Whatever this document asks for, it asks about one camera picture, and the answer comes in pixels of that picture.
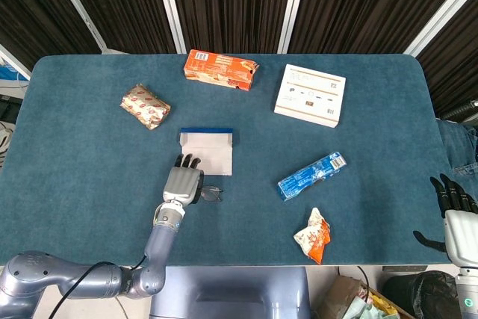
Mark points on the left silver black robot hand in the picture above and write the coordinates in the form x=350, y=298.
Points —
x=183, y=184

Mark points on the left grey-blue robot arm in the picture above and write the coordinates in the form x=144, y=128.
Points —
x=160, y=244

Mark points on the grey-blue robot torso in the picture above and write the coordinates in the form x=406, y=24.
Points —
x=231, y=289

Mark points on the blue cookie box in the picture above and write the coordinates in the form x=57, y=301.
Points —
x=310, y=177

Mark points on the white flat cardboard box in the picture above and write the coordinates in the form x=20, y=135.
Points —
x=310, y=95

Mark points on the thin-framed eyeglasses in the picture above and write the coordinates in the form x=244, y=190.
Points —
x=213, y=194

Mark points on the dark pleated curtain panel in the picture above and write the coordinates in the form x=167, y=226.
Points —
x=366, y=5
x=30, y=5
x=231, y=5
x=123, y=5
x=455, y=65

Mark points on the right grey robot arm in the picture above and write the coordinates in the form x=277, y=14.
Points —
x=468, y=296

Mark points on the gold foil snack pack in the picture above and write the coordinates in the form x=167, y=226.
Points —
x=145, y=106

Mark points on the white partition post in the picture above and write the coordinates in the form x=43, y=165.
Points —
x=77, y=5
x=169, y=5
x=13, y=61
x=293, y=5
x=448, y=5

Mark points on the teal velvet tablecloth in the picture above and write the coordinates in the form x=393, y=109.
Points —
x=239, y=222

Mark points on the black trash bag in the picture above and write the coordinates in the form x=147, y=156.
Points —
x=422, y=296

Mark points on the brown cardboard waste box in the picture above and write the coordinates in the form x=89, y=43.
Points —
x=340, y=293

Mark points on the black equipment box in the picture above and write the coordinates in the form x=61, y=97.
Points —
x=8, y=108

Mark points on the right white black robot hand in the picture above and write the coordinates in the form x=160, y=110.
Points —
x=463, y=237

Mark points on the blue denim jeans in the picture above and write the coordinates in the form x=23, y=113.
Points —
x=459, y=147

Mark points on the orange white snack bag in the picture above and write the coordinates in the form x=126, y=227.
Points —
x=313, y=238

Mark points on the orange biscuit box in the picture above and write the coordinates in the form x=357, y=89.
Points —
x=216, y=70

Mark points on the blue glasses case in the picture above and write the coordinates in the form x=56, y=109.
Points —
x=213, y=154

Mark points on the blue storage box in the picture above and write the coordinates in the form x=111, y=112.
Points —
x=9, y=72

